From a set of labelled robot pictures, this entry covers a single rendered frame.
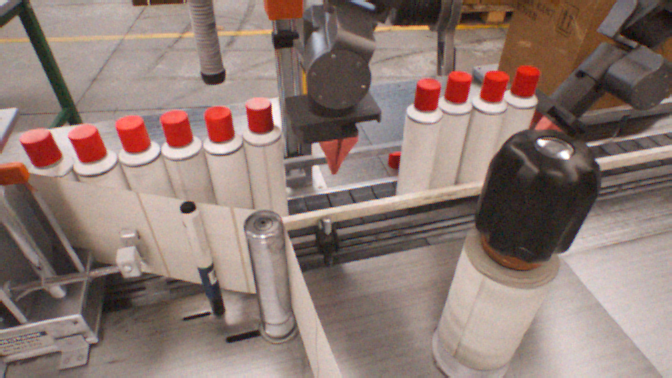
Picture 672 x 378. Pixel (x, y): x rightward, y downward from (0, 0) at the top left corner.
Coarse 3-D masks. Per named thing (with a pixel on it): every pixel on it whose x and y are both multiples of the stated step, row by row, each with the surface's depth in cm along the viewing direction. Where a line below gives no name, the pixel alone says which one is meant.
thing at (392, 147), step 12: (612, 108) 78; (624, 108) 78; (660, 108) 81; (588, 120) 78; (384, 144) 70; (396, 144) 70; (300, 156) 68; (312, 156) 68; (324, 156) 68; (348, 156) 69; (360, 156) 69; (288, 168) 67; (300, 168) 68
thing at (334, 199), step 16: (608, 144) 84; (624, 144) 84; (640, 144) 84; (656, 144) 84; (608, 176) 78; (336, 192) 74; (352, 192) 74; (368, 192) 74; (384, 192) 74; (288, 208) 71; (304, 208) 71; (320, 208) 71; (416, 208) 71; (432, 208) 71; (336, 224) 68; (352, 224) 68
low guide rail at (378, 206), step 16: (608, 160) 75; (624, 160) 76; (640, 160) 77; (656, 160) 78; (416, 192) 69; (432, 192) 69; (448, 192) 69; (464, 192) 70; (480, 192) 71; (336, 208) 66; (352, 208) 66; (368, 208) 67; (384, 208) 68; (400, 208) 68; (288, 224) 64; (304, 224) 65
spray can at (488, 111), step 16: (496, 80) 60; (480, 96) 64; (496, 96) 62; (480, 112) 63; (496, 112) 62; (480, 128) 65; (496, 128) 65; (464, 144) 68; (480, 144) 66; (464, 160) 70; (480, 160) 68; (464, 176) 71; (480, 176) 70
